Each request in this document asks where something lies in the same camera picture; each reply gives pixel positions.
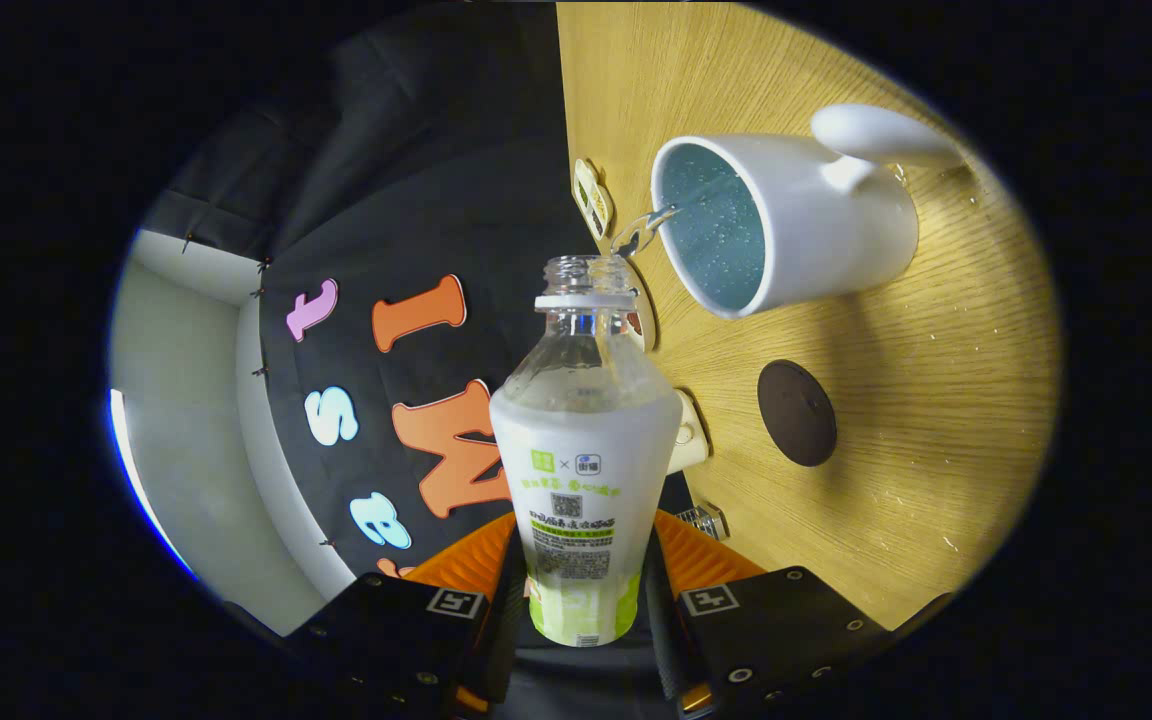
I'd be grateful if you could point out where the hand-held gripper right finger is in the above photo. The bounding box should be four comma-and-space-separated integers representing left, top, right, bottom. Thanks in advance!
644, 510, 887, 716

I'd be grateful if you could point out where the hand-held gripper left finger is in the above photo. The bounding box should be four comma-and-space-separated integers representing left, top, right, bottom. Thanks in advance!
286, 512, 527, 716

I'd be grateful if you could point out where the dark brown round coaster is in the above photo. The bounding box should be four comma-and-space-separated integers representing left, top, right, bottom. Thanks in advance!
757, 360, 838, 468

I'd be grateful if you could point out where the white green label juice bottle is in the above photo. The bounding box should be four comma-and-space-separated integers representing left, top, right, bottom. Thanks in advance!
489, 254, 684, 648

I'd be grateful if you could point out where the white cup with blue inside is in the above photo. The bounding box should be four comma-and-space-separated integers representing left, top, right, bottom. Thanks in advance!
650, 103, 967, 321

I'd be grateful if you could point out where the metal mesh utensil holder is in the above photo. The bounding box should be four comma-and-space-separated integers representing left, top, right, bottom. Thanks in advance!
676, 503, 730, 541

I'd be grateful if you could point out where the white toaster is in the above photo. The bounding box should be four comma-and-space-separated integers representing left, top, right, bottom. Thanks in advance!
666, 388, 710, 476

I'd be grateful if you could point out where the wooden table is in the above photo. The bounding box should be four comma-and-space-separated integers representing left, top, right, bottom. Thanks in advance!
556, 0, 1062, 631

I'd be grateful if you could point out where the round white plate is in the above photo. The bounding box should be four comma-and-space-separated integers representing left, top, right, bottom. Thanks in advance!
624, 258, 659, 351

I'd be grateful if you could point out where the white divided dish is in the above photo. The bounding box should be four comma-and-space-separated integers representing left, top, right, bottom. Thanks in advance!
573, 158, 615, 241

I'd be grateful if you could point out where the black backdrop cloth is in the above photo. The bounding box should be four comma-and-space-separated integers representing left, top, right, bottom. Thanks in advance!
141, 0, 697, 581

